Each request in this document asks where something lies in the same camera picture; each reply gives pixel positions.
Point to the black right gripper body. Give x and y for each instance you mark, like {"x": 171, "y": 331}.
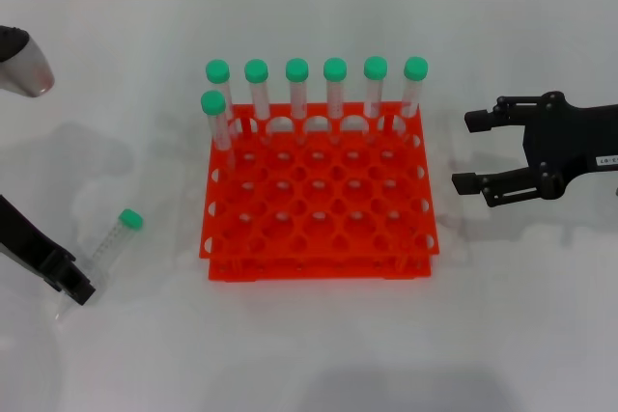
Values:
{"x": 555, "y": 142}

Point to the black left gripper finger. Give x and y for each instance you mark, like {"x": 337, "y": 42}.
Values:
{"x": 75, "y": 284}

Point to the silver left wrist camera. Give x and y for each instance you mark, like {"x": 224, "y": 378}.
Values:
{"x": 26, "y": 69}

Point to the clear test tube green cap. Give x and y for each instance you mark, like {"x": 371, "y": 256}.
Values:
{"x": 297, "y": 70}
{"x": 256, "y": 71}
{"x": 375, "y": 68}
{"x": 335, "y": 69}
{"x": 217, "y": 71}
{"x": 110, "y": 240}
{"x": 213, "y": 102}
{"x": 415, "y": 68}

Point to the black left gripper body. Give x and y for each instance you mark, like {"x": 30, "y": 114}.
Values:
{"x": 29, "y": 243}

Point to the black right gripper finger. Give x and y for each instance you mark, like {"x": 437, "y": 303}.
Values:
{"x": 466, "y": 184}
{"x": 480, "y": 120}

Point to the orange test tube rack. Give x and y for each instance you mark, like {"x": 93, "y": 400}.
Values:
{"x": 318, "y": 200}

